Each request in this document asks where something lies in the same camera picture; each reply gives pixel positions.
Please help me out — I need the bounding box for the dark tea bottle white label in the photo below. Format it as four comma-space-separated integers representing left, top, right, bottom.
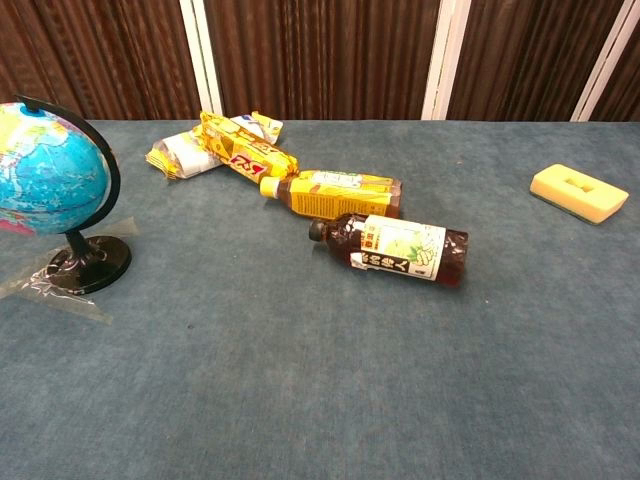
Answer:
308, 212, 470, 289

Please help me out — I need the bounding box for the tea bottle with yellow label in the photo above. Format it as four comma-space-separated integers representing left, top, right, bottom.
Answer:
258, 169, 404, 220

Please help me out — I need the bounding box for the small white yellow snack packet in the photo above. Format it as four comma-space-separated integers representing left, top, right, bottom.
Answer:
230, 110, 285, 145

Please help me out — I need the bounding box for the white and yellow snack bag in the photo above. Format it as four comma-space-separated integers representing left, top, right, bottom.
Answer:
144, 126, 227, 181

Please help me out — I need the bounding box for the yellow snack pack red logo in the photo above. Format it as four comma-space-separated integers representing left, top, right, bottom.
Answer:
199, 110, 300, 184

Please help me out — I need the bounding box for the blue table cloth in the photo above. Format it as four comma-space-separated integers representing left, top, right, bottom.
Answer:
0, 118, 640, 480

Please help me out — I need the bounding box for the yellow sponge with green pad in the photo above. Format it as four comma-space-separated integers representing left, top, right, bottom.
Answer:
529, 163, 631, 226

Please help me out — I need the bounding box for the brown ribbed screen panel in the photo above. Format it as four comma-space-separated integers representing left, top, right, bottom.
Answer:
0, 0, 202, 122
203, 0, 442, 122
446, 0, 627, 123
588, 12, 640, 123

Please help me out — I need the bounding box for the white screen frame post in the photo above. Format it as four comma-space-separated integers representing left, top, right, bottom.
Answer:
178, 0, 225, 117
570, 0, 640, 123
421, 0, 473, 121

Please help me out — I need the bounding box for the clear adhesive tape strip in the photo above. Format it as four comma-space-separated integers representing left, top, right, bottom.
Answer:
13, 253, 114, 326
0, 216, 140, 301

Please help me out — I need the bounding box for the blue globe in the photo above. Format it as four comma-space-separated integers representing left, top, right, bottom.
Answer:
0, 93, 133, 296

